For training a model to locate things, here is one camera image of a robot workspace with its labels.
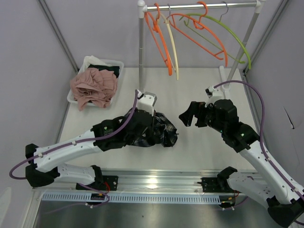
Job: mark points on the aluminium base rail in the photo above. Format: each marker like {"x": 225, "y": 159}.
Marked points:
{"x": 153, "y": 181}

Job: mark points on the cream hanger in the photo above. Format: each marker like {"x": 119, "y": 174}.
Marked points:
{"x": 172, "y": 40}

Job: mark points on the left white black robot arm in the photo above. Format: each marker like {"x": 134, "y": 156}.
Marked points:
{"x": 50, "y": 163}

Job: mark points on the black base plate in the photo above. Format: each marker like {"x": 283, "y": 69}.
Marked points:
{"x": 215, "y": 185}
{"x": 105, "y": 183}

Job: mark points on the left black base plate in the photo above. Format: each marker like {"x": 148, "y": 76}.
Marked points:
{"x": 105, "y": 183}

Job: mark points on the green hanger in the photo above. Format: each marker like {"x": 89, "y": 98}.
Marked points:
{"x": 193, "y": 22}

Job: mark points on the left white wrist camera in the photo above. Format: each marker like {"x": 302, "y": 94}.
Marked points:
{"x": 146, "y": 101}

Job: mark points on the white cloth in basket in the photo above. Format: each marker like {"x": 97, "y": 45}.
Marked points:
{"x": 91, "y": 60}

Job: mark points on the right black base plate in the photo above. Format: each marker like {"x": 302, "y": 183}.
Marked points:
{"x": 215, "y": 185}

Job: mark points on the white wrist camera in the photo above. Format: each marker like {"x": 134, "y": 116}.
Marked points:
{"x": 213, "y": 94}
{"x": 146, "y": 101}

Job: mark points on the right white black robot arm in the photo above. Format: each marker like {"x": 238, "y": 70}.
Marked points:
{"x": 282, "y": 196}

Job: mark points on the silver clothes rack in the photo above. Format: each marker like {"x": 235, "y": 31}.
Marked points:
{"x": 197, "y": 67}

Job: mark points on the navy plaid skirt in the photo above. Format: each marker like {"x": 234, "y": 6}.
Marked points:
{"x": 161, "y": 131}

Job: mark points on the white slotted cable duct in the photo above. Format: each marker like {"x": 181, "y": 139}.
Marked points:
{"x": 133, "y": 198}

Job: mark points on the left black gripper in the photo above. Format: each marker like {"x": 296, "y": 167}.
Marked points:
{"x": 150, "y": 129}

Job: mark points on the pink garment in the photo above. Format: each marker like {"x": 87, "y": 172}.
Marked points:
{"x": 94, "y": 86}

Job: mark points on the dark green garment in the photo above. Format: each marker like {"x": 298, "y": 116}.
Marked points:
{"x": 115, "y": 69}

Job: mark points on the left orange hanger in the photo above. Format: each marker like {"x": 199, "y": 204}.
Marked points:
{"x": 154, "y": 28}

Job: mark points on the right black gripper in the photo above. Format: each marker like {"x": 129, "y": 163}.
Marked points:
{"x": 187, "y": 117}

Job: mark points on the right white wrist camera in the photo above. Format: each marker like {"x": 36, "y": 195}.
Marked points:
{"x": 213, "y": 94}

